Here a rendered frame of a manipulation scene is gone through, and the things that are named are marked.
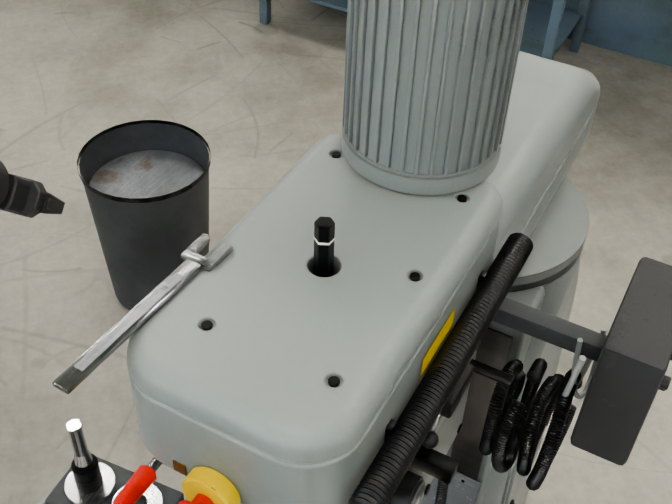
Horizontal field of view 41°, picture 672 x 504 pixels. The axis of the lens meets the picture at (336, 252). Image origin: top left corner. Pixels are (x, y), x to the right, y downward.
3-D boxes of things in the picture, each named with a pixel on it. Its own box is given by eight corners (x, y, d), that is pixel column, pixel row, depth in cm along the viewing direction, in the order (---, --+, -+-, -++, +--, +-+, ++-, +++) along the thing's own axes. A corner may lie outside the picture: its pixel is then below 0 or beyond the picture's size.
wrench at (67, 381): (76, 400, 82) (74, 394, 81) (44, 382, 83) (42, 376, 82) (232, 250, 97) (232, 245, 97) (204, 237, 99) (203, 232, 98)
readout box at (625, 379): (631, 473, 122) (675, 374, 108) (567, 445, 125) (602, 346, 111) (665, 375, 135) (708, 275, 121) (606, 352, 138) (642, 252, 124)
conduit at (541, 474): (532, 519, 135) (559, 438, 121) (435, 474, 140) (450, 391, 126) (568, 433, 147) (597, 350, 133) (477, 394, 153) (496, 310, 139)
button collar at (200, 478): (232, 530, 90) (229, 497, 86) (183, 504, 92) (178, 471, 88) (242, 514, 91) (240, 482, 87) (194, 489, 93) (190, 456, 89)
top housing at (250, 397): (328, 559, 88) (333, 466, 77) (118, 449, 97) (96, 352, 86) (497, 274, 119) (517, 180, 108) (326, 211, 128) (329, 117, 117)
